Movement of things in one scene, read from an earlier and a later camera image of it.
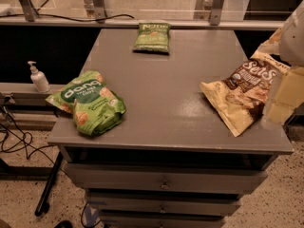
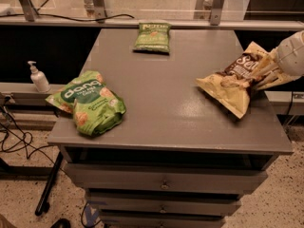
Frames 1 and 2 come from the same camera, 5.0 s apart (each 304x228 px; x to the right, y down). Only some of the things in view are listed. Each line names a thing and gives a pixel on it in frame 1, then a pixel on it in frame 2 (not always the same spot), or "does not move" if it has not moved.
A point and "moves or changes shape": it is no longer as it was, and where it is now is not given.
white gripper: [293, 43] to [291, 55]
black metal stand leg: [43, 205] does not move
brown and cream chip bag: [241, 98] moves or changes shape
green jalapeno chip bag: [153, 36] does not move
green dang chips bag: [96, 108] does not move
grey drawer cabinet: [171, 162] does not move
